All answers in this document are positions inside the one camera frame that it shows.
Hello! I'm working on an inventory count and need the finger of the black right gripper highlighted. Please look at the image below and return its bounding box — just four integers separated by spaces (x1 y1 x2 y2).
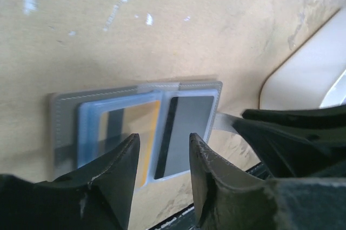
232 107 345 178

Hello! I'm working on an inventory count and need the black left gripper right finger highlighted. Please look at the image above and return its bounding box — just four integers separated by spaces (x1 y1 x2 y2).
189 133 345 229

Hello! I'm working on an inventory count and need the grey card holder wallet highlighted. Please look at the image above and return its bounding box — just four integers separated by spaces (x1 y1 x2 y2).
50 80 233 188

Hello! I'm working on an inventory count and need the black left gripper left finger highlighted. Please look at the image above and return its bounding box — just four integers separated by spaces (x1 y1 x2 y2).
1 138 139 229

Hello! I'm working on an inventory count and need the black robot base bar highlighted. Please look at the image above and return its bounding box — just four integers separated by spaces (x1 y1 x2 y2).
143 161 274 230

